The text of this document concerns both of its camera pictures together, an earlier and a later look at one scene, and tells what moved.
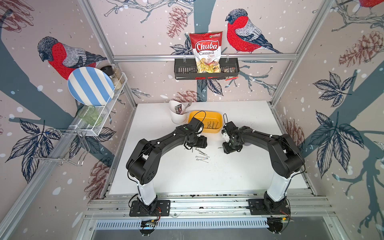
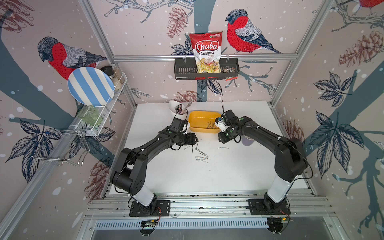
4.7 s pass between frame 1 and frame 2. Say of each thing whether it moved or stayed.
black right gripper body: moved
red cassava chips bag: stayed
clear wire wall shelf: stayed
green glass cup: stayed
